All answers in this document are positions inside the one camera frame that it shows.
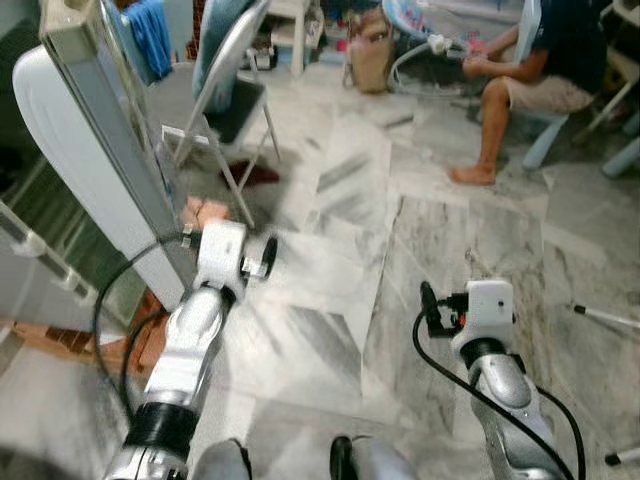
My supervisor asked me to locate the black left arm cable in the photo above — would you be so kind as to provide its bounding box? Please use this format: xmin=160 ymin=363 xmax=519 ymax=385
xmin=92 ymin=238 xmax=201 ymax=426

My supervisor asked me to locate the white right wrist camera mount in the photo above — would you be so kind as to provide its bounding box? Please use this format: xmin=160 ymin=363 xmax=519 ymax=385
xmin=462 ymin=279 xmax=517 ymax=346

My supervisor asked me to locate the small white table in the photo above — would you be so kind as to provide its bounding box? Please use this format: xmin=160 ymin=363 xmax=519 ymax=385
xmin=265 ymin=0 xmax=326 ymax=76

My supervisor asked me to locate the white pole with black tip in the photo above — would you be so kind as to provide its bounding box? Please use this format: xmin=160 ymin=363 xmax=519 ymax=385
xmin=605 ymin=447 xmax=640 ymax=467
xmin=572 ymin=303 xmax=640 ymax=331

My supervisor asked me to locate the grey fridge body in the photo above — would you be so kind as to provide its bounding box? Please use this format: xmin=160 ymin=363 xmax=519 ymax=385
xmin=0 ymin=0 xmax=151 ymax=336

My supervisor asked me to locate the blue towel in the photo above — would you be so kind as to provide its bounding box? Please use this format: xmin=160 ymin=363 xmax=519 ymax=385
xmin=122 ymin=0 xmax=174 ymax=83

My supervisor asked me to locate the silver left robot leg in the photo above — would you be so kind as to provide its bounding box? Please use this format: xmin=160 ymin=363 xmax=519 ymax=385
xmin=190 ymin=438 xmax=253 ymax=480

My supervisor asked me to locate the teal cloth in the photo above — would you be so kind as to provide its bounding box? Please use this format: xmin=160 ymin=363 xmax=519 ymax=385
xmin=192 ymin=0 xmax=259 ymax=101

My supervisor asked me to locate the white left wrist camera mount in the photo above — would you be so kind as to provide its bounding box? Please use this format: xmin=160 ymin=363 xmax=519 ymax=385
xmin=193 ymin=220 xmax=251 ymax=293

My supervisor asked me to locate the baby bouncer seat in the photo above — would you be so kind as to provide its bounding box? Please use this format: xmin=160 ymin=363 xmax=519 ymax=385
xmin=385 ymin=0 xmax=526 ymax=99

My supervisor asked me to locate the seated person in shorts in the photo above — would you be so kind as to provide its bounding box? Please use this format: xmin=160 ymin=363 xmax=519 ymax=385
xmin=448 ymin=0 xmax=611 ymax=187

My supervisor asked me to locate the dark red cloth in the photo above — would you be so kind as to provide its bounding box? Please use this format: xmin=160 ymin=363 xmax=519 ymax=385
xmin=225 ymin=160 xmax=283 ymax=189

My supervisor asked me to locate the silver robot leg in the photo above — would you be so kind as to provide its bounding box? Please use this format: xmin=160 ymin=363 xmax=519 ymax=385
xmin=330 ymin=434 xmax=421 ymax=480
xmin=190 ymin=438 xmax=253 ymax=480

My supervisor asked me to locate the brown bag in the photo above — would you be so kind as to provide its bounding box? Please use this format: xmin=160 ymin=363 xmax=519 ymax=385
xmin=345 ymin=8 xmax=397 ymax=96

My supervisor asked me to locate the light blue plastic chair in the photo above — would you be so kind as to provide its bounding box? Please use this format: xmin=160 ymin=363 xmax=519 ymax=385
xmin=515 ymin=0 xmax=578 ymax=171

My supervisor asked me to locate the grey metal folding chair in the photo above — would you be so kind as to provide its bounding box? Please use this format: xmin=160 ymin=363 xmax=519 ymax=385
xmin=160 ymin=0 xmax=286 ymax=229

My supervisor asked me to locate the silver right robot leg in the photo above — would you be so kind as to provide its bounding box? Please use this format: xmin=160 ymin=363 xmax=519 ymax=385
xmin=330 ymin=434 xmax=421 ymax=480

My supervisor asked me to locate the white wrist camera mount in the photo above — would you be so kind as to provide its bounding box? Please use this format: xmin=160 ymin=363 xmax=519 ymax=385
xmin=193 ymin=220 xmax=251 ymax=293
xmin=462 ymin=279 xmax=517 ymax=346

